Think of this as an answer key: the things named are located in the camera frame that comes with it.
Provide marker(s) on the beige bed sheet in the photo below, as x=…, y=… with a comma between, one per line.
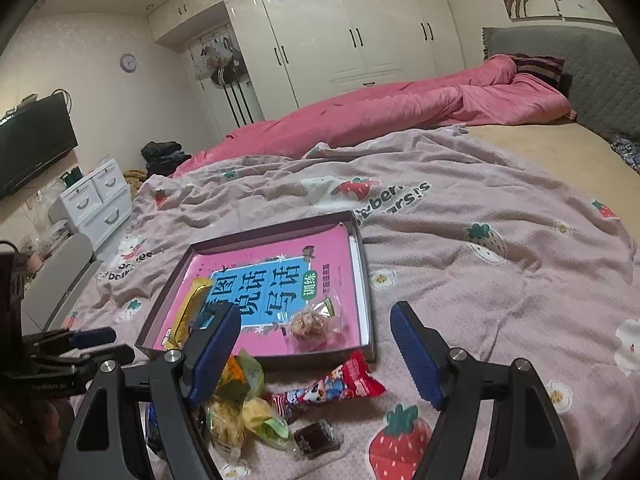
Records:
x=560, y=155

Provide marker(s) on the yellow green snack packet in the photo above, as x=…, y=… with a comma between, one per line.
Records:
x=265, y=420

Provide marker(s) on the dark brownie packet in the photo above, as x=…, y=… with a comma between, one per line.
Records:
x=316, y=439

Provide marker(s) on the grey chair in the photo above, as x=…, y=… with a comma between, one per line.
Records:
x=60, y=280

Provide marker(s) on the hanging bags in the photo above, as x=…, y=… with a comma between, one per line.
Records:
x=220, y=60

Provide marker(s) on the white drawer cabinet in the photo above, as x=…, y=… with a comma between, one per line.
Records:
x=95, y=200

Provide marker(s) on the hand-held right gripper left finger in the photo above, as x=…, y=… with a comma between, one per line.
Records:
x=215, y=355

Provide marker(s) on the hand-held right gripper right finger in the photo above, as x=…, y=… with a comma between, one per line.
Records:
x=415, y=355

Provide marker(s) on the pile of dark clothes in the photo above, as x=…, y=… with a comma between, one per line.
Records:
x=160, y=155

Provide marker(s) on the blue snack packet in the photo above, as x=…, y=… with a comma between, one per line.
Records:
x=155, y=430

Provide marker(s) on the yellow wafer bar packet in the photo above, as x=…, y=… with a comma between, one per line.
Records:
x=187, y=305

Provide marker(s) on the clear round cookie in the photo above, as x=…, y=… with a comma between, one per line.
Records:
x=310, y=330

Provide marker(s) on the printed strawberry blanket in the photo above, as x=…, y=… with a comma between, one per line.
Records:
x=475, y=240

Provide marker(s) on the clear gold-label cookie packet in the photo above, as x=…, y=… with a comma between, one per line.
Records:
x=225, y=422

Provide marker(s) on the brown fuzzy cloth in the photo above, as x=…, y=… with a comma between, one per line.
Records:
x=132, y=177

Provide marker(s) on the dark green bottle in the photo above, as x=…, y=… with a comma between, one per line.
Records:
x=74, y=175

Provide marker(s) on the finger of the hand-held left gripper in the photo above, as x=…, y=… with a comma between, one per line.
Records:
x=95, y=336
x=120, y=354

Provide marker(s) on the pink quilt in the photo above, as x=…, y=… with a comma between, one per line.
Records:
x=380, y=105

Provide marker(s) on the white wardrobe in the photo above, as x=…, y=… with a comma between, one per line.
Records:
x=360, y=30

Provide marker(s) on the grey padded headboard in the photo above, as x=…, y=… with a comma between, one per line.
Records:
x=595, y=75

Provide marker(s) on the shallow purple cardboard box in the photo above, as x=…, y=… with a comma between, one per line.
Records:
x=367, y=280

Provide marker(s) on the pink book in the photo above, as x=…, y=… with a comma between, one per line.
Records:
x=300, y=260

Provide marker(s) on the round wall clock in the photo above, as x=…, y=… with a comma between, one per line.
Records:
x=128, y=62

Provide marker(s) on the black television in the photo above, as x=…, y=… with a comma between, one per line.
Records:
x=35, y=142

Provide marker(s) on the dark floral cloth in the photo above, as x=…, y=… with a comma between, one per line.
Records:
x=627, y=152

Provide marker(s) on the striped pillow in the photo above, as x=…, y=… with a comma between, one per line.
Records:
x=542, y=67

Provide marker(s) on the orange biscuit packet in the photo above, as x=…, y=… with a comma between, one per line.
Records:
x=232, y=367

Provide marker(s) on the red candy packet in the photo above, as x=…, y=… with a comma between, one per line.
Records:
x=340, y=382

